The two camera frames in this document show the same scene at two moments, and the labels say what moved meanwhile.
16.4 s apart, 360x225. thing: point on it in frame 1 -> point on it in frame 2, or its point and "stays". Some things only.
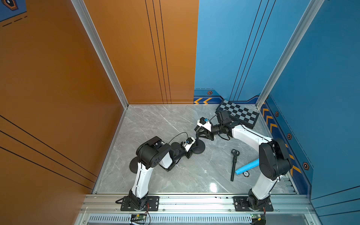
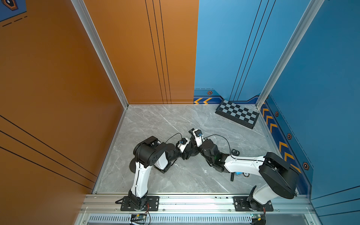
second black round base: [133, 164] stays
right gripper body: [209, 134] -> [202, 152]
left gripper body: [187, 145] stays
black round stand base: [199, 149] stays
